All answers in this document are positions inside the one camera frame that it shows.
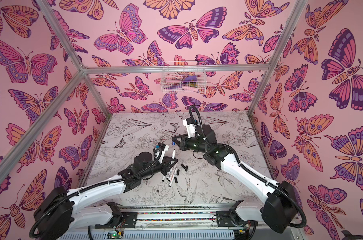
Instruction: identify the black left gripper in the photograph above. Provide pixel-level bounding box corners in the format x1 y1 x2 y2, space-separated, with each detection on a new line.
138 156 177 182

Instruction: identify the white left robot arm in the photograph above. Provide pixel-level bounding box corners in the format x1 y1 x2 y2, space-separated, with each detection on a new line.
29 149 178 240

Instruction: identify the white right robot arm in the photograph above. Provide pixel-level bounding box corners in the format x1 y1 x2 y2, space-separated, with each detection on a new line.
172 125 306 234

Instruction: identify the green circuit board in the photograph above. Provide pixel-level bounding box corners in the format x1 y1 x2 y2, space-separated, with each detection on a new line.
107 232 123 240

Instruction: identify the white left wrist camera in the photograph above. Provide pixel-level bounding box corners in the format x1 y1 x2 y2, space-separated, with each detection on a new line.
153 143 169 164

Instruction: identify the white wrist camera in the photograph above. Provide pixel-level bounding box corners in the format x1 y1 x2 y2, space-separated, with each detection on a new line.
183 118 198 139
153 143 169 164

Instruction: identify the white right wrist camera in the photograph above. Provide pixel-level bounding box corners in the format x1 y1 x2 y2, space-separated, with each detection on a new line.
183 118 198 139

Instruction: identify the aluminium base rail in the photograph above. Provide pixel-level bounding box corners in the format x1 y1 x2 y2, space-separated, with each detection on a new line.
88 206 258 240

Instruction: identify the white wire basket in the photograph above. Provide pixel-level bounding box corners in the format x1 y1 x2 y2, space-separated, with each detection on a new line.
159 61 207 94

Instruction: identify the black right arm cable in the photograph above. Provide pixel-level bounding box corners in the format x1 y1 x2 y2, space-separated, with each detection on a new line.
188 105 307 229

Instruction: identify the aluminium frame post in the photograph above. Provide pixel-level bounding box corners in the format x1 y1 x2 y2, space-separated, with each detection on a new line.
36 1 109 117
247 0 308 117

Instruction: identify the aluminium frame left beam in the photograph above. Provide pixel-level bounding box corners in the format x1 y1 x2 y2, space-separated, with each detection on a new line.
0 71 84 184

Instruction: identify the aluminium frame right post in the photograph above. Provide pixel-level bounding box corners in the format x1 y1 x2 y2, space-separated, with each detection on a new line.
247 0 308 117

